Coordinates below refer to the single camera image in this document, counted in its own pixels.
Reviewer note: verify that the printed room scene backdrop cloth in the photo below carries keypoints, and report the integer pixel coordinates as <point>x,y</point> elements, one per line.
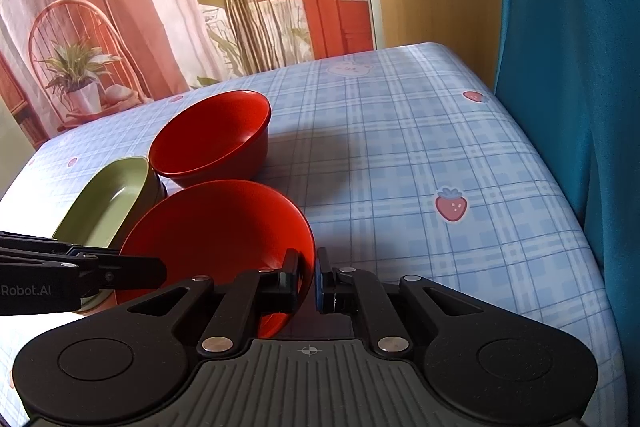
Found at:
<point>150,7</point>

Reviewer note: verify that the grey white panel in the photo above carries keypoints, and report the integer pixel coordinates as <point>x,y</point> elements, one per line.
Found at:
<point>10,147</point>

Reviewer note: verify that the blue plaid strawberry tablecloth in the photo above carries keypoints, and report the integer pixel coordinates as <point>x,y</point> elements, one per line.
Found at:
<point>400,147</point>

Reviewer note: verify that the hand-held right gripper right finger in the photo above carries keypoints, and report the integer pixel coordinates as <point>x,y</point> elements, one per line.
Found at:
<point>320,287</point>

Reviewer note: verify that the green plate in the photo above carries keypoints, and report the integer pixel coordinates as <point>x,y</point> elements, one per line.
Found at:
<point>105,202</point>

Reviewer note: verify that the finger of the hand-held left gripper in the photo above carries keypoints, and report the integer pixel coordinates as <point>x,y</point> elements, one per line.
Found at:
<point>125,272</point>
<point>50,244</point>

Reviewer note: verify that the blue curtain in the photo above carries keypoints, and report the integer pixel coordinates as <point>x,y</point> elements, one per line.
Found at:
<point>575,57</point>

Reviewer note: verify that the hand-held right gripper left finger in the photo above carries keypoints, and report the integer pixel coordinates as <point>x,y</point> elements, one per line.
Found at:
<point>287,279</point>

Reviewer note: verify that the red bowl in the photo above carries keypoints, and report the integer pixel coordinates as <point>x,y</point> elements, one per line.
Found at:
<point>210,137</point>
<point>210,227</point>

